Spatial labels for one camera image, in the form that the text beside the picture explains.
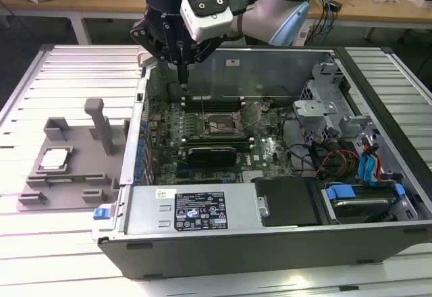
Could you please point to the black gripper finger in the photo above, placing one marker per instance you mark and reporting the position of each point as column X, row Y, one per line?
column 152, row 40
column 206, row 49

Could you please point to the silver chipset heatsink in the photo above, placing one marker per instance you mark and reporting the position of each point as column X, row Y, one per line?
column 253, row 175

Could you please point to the blue plastic latch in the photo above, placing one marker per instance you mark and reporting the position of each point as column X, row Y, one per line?
column 101, row 213

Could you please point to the black plastic shroud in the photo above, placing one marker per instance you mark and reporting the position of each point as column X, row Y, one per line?
column 287, row 202

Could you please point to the silver metal drive cage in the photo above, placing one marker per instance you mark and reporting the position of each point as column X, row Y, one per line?
column 324, row 106

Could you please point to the white wrist camera black mount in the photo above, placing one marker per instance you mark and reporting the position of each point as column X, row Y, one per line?
column 209, row 23

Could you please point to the blue slot retainer strip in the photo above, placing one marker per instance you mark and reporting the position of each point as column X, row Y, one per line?
column 137, row 175

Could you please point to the grey case release latch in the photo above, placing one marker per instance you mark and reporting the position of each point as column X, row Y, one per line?
column 142, row 61

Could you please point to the CPU socket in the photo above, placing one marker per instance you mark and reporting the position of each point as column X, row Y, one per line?
column 219, row 123

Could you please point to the green motherboard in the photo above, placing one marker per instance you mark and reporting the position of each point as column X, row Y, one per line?
column 270, row 155

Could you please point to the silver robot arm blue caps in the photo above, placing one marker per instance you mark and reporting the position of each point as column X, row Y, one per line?
column 266, row 17

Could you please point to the black graphics card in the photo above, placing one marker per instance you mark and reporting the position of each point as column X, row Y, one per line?
column 212, row 158

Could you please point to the small black adapter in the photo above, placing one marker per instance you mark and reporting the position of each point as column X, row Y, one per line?
column 335, row 5

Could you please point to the silver square CPU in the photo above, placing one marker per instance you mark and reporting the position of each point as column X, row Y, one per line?
column 55, row 159

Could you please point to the grey plastic parts rack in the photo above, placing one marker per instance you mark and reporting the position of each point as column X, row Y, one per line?
column 77, row 155

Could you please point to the black open PC case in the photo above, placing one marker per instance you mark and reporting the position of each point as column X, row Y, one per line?
column 236, row 253

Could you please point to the silver power supply unit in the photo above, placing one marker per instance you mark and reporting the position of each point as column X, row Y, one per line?
column 148, row 209

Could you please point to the hard disk in blue carrier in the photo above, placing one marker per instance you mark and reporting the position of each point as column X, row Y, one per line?
column 361, row 209

